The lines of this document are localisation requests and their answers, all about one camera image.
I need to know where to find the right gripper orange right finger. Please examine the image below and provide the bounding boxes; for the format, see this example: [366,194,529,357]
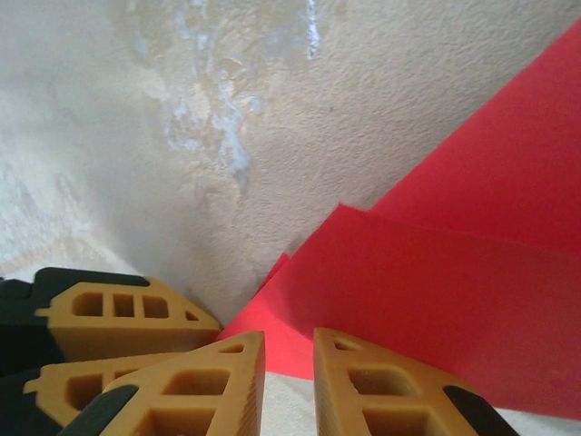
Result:
[312,327,521,436]

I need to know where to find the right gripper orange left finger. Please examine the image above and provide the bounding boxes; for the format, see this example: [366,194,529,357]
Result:
[58,330,266,436]

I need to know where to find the red cloth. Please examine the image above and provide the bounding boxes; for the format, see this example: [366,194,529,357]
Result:
[216,20,581,421]

